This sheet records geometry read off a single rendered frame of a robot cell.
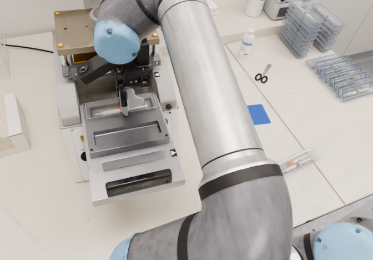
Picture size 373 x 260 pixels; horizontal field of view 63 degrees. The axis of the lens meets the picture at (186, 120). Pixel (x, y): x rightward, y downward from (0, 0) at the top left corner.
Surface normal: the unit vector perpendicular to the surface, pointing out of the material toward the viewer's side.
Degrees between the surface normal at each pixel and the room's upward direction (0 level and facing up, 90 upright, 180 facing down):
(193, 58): 32
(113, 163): 90
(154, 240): 49
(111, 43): 90
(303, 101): 0
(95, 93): 0
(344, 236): 38
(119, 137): 0
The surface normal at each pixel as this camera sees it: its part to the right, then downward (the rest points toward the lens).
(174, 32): -0.63, -0.17
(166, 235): -0.58, -0.75
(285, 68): 0.09, -0.63
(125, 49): 0.07, 0.77
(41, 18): 0.38, 0.74
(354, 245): -0.48, -0.32
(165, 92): 0.26, 0.01
